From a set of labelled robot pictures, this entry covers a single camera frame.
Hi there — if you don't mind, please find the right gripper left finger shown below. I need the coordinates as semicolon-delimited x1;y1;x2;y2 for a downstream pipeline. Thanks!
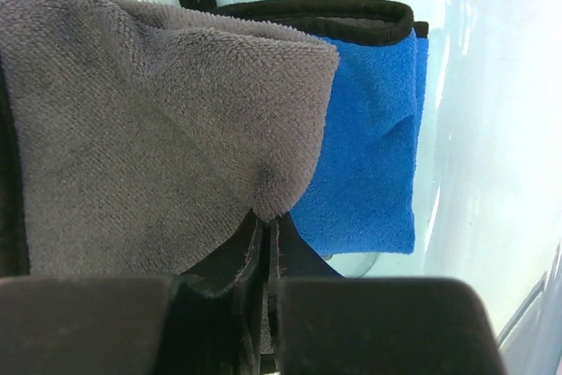
1;214;263;374

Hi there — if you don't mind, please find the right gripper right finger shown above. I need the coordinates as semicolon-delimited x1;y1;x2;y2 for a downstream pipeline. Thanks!
268;214;506;375

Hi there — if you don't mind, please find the blue microfiber towel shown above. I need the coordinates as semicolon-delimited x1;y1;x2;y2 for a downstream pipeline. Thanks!
179;0;429;255

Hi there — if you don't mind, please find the teal translucent plastic tray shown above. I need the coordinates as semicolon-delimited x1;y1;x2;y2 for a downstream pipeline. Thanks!
11;0;562;375

